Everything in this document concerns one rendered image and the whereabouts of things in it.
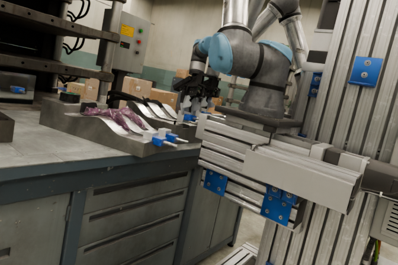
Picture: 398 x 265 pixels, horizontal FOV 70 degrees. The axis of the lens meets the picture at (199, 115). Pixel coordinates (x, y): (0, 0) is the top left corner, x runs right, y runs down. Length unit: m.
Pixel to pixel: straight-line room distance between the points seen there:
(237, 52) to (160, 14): 9.72
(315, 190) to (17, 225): 0.82
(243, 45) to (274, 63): 0.11
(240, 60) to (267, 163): 0.31
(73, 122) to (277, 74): 0.78
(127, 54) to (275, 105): 1.42
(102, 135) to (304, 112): 0.75
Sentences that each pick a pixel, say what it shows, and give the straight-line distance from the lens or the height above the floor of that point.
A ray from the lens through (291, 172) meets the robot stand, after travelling 0.74.
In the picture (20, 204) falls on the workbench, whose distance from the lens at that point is 0.99.
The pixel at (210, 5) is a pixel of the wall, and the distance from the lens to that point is 9.42.
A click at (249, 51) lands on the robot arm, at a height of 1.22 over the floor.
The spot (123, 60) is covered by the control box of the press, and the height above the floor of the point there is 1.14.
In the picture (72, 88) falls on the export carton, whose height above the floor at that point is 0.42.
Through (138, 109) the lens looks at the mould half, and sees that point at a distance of 1.47.
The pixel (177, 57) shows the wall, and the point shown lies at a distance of 9.64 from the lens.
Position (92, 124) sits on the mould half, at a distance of 1.14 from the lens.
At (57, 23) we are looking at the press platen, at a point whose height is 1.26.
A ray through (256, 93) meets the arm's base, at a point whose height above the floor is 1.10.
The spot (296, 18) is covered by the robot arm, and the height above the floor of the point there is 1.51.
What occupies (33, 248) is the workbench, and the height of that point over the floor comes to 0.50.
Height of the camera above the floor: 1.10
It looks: 7 degrees down
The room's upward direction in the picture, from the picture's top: 12 degrees clockwise
